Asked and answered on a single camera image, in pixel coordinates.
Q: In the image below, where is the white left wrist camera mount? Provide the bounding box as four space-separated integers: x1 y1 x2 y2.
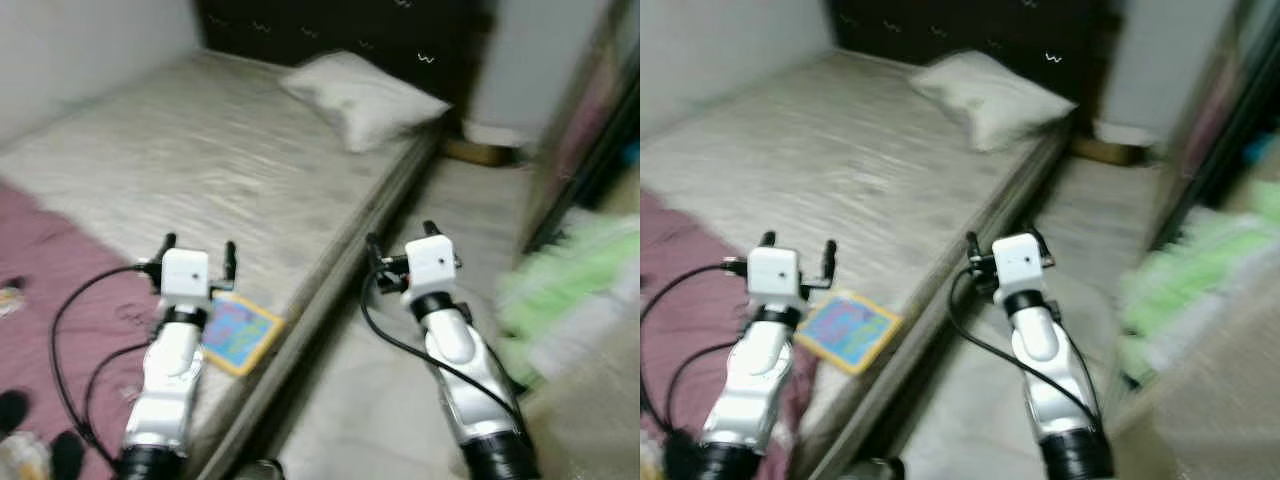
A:
746 246 801 301
159 248 212 302

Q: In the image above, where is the dark wardrobe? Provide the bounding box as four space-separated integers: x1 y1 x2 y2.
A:
1148 0 1280 251
520 0 641 256

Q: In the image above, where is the purple cartoon mouse blanket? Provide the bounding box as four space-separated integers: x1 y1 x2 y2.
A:
0 183 216 480
640 190 801 480

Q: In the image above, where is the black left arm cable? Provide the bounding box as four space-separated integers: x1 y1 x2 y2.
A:
83 342 153 451
50 260 164 471
666 342 746 441
640 260 751 451

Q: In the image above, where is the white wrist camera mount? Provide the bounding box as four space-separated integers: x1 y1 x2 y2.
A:
746 246 801 301
991 233 1048 291
159 248 212 302
402 235 461 294

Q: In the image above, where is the tan box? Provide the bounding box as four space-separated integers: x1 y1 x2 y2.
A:
520 320 641 480
1108 335 1280 480

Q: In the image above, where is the black tufted headboard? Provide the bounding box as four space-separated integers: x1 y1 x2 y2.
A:
830 0 1123 136
195 0 498 136

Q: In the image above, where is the brown wooden item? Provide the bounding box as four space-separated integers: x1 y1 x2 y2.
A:
443 138 523 168
1072 135 1151 167

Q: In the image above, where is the white quilted mattress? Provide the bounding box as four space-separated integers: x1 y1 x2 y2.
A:
0 50 446 480
640 50 1066 480

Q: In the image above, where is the yellow blue children's book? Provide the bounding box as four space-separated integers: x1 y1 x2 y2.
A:
200 293 287 377
795 290 905 377

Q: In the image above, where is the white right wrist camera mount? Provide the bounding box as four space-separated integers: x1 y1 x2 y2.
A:
991 233 1048 291
402 235 461 294

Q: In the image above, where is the light green bundle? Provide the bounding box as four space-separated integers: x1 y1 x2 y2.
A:
1118 205 1280 373
497 212 641 373

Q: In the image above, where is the white pillow with tree print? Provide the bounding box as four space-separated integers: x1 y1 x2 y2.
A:
278 52 453 154
908 50 1078 154

